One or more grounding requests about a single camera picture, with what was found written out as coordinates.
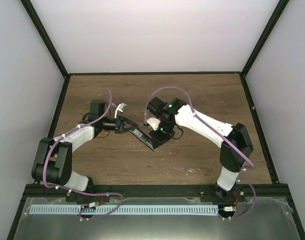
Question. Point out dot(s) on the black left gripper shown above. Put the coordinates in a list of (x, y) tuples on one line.
[(122, 120)]

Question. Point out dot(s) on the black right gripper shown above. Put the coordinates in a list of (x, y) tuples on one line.
[(159, 140)]

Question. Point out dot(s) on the black remote control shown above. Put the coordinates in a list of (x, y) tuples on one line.
[(144, 138)]

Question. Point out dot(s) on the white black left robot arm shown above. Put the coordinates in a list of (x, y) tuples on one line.
[(53, 159)]

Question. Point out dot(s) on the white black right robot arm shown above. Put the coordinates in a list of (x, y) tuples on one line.
[(233, 140)]

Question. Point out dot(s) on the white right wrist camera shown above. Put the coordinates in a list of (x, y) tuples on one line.
[(153, 123)]

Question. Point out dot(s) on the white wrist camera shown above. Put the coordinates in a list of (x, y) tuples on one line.
[(153, 123), (119, 109)]

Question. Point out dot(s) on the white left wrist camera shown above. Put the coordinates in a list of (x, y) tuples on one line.
[(119, 109)]

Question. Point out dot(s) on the black enclosure frame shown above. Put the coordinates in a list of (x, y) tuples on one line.
[(135, 46)]

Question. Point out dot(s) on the light blue slotted cable duct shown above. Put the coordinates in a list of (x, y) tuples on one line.
[(70, 209)]

